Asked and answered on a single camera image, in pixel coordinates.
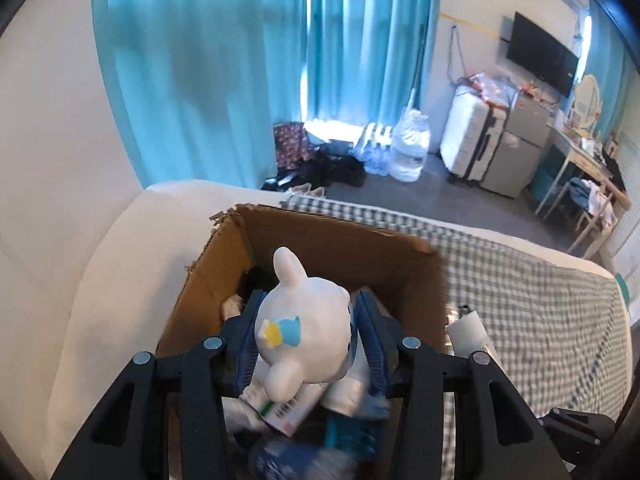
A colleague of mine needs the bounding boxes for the clear plastic bag floral item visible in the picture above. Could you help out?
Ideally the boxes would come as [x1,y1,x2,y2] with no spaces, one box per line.
[248,438,358,480]

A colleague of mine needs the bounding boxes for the white cylinder bottle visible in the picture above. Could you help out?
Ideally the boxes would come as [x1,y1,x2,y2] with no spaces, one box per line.
[447,311,497,360]

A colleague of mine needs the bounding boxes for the large water jug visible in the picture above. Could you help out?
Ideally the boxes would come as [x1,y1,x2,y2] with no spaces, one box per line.
[388,89,431,183]

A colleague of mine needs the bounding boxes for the oval vanity mirror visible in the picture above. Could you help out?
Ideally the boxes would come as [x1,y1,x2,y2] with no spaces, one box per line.
[570,74,602,130]

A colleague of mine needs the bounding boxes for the teal stool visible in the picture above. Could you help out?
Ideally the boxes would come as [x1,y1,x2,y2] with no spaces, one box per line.
[615,273,630,309]

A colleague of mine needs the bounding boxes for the grey mini fridge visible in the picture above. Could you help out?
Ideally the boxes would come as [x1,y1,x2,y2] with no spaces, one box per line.
[480,92,550,198]

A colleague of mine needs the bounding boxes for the checkered bed sheet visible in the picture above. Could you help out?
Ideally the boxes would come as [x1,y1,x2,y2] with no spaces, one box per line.
[278,194,632,480]

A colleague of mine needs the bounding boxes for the small blue window curtain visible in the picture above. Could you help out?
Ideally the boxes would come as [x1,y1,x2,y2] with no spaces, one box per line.
[585,0,634,141]

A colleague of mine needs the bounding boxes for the wooden chair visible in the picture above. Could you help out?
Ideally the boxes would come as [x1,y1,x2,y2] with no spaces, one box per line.
[567,178,631,259]

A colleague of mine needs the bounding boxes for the white desk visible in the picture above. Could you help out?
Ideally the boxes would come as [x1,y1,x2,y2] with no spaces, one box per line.
[528,127,612,214]

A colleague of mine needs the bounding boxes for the large blue curtain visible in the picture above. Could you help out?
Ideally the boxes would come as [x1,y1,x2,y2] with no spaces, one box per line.
[91,0,439,188]

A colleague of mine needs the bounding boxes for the dark clothes on floor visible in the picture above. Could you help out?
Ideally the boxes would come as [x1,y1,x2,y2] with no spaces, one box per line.
[262,140,367,192]

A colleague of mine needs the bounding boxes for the brown cardboard box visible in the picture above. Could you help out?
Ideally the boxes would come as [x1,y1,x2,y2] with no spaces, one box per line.
[157,204,446,358]

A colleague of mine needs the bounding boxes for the pack of water bottles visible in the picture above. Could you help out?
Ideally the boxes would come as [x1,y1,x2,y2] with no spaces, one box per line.
[352,122,393,177]

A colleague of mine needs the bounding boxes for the black wall television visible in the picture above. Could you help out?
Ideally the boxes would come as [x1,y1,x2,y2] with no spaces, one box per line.
[506,12,579,98]

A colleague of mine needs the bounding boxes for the floral patterned bag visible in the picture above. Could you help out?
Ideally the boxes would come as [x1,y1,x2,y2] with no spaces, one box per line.
[273,122,309,170]

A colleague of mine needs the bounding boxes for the white suitcase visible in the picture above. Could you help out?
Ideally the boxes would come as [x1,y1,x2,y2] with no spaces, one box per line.
[439,84,508,182]

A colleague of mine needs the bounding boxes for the white plush bear toy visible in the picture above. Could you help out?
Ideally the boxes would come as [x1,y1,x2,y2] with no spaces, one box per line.
[254,247,357,403]

